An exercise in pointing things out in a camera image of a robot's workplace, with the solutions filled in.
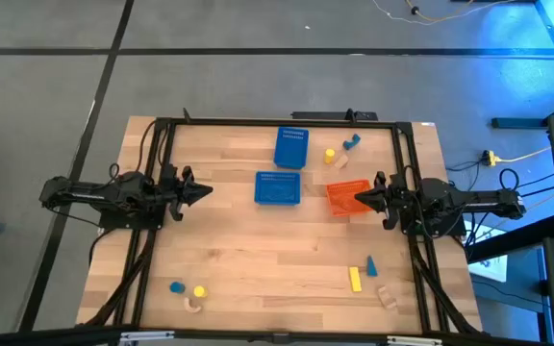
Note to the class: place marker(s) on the small wooden block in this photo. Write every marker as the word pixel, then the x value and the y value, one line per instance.
pixel 341 162

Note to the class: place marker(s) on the silver metal bracket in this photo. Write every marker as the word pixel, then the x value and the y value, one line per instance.
pixel 144 335
pixel 414 340

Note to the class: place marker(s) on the blue cone block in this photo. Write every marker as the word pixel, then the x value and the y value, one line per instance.
pixel 371 267

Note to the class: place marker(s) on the yellow power plug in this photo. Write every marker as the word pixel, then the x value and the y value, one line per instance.
pixel 488 157

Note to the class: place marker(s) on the blue cylinder block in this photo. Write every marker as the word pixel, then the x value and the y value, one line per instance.
pixel 177 287

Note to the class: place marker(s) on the wooden arch block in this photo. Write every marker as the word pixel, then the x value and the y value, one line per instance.
pixel 191 306

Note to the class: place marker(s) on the yellow rectangular block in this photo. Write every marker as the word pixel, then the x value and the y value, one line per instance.
pixel 355 279

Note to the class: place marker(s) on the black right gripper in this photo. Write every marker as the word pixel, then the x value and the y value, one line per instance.
pixel 397 197

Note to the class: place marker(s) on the blue arch block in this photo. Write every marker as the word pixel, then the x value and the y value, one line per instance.
pixel 351 141

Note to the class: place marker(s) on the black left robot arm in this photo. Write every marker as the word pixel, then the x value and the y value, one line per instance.
pixel 89 194

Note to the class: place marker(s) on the dark teal floor bar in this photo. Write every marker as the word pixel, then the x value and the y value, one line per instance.
pixel 517 123

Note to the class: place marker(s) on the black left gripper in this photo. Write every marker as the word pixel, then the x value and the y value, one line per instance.
pixel 177 187

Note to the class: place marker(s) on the white paper sheet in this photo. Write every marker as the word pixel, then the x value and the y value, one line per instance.
pixel 491 265

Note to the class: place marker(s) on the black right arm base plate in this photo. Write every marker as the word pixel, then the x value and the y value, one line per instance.
pixel 450 229

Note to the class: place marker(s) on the wooden stepped block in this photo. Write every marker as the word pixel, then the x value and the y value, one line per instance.
pixel 386 297

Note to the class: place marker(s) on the orange plastic basket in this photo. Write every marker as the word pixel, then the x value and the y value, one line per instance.
pixel 344 194

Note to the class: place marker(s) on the blue plastic basket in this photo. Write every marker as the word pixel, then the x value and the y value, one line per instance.
pixel 277 188
pixel 291 148

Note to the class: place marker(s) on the black flat bar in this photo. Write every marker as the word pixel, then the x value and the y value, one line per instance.
pixel 325 115

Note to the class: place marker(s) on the black aluminium table frame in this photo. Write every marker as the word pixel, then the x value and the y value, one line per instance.
pixel 258 123

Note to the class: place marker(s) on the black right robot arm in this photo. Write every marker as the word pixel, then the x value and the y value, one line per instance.
pixel 474 199

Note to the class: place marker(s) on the yellow cylinder block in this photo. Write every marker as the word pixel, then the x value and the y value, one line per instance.
pixel 200 291
pixel 329 155

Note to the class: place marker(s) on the black rig rail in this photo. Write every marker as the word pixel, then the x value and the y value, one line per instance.
pixel 258 337

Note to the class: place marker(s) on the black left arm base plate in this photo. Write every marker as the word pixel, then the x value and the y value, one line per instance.
pixel 113 222

